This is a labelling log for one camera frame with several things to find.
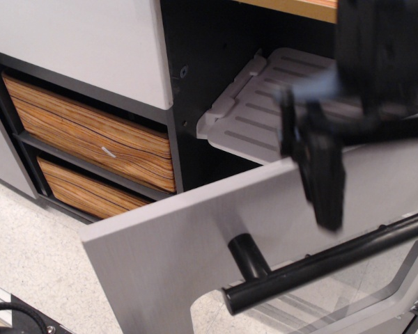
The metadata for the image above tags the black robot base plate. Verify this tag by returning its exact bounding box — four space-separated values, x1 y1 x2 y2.
6 294 74 334

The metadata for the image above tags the white oven rack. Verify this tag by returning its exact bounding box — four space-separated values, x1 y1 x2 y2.
196 48 334 165

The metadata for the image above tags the grey oven door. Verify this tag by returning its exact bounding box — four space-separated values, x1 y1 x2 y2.
79 139 418 333

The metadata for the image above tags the black oven door handle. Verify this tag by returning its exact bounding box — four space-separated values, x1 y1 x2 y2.
222 213 418 315

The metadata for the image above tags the lower wood grain bin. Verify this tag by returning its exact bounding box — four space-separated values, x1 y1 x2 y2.
37 157 151 219

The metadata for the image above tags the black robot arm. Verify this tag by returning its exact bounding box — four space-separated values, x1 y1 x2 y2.
277 1 418 232

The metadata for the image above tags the black braided cable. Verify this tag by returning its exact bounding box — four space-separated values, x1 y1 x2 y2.
0 301 53 334

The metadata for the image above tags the wood grain bin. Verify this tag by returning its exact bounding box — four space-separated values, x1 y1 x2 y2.
37 157 151 219
1 71 176 193

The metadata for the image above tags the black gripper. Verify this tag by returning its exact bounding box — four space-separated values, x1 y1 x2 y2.
277 67 418 232

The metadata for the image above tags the upper wood grain bin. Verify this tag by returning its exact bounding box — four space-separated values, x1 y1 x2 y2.
1 71 176 193

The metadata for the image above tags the grey toy kitchen cabinet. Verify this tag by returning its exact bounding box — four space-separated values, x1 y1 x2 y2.
0 1 259 223

